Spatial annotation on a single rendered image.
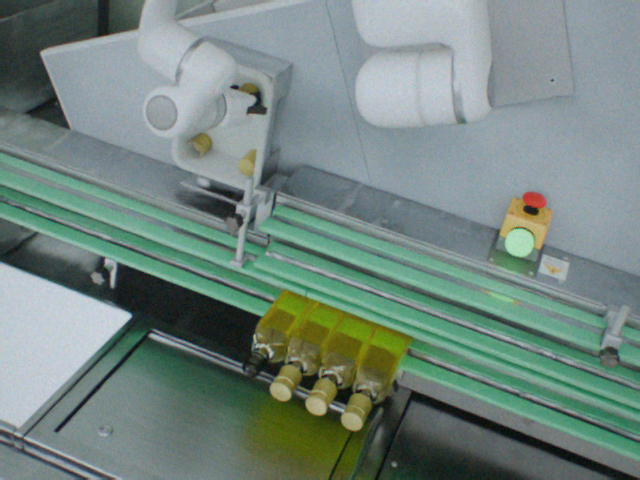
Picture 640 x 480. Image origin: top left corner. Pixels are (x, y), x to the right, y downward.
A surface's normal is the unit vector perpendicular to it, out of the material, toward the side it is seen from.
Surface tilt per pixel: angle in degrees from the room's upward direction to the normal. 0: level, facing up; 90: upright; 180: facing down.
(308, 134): 0
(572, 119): 0
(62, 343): 90
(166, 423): 90
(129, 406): 90
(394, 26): 19
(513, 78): 4
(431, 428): 90
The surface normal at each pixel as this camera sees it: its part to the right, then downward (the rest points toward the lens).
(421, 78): -0.33, -0.07
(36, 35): 0.92, 0.33
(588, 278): 0.18, -0.82
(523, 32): -0.29, 0.45
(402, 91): -0.33, 0.21
